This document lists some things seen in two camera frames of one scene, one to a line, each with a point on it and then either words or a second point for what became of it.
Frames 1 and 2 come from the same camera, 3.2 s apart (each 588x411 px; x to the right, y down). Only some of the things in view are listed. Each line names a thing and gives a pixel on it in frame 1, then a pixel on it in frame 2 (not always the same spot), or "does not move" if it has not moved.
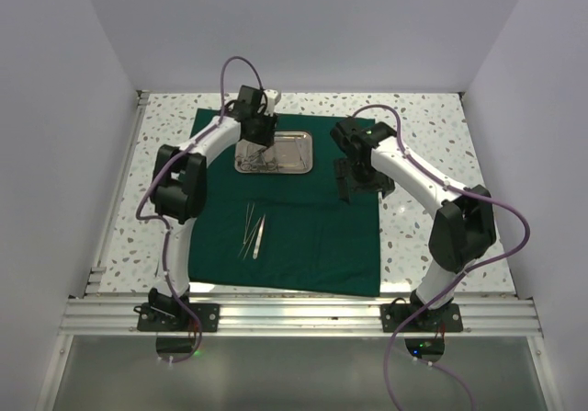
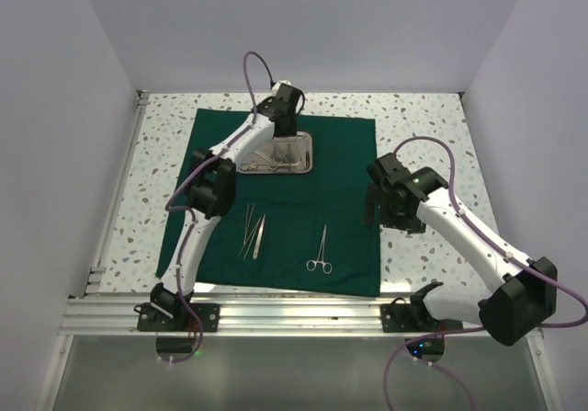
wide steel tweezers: [258, 240] does not move
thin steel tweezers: [247, 225] does not move
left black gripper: [266, 139] to [291, 130]
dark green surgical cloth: [286, 231] does not move
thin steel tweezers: [252, 240] does not move
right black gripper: [344, 169] to [374, 197]
